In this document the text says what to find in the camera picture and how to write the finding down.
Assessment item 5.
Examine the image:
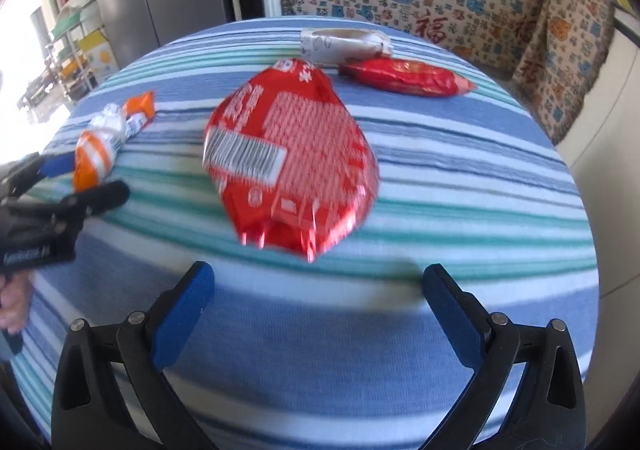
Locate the orange white small wrapper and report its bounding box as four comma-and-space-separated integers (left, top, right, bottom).
73, 91, 155, 192

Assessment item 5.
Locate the red round snack bag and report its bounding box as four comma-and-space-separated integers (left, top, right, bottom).
202, 58, 380, 262

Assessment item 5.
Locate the long red snack packet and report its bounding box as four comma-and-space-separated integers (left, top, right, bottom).
338, 57, 476, 97

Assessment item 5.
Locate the floral paper tissue pack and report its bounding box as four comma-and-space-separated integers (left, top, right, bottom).
300, 28, 393, 66

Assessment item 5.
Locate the person's left hand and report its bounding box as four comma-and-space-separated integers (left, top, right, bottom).
0, 270, 34, 334

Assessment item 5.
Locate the white storage rack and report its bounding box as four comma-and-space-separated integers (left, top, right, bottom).
25, 7, 98, 105

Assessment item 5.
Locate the yellow green cardboard box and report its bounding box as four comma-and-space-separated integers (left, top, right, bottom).
78, 29, 119, 84

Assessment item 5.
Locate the blue striped tablecloth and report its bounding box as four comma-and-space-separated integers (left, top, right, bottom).
12, 17, 599, 449

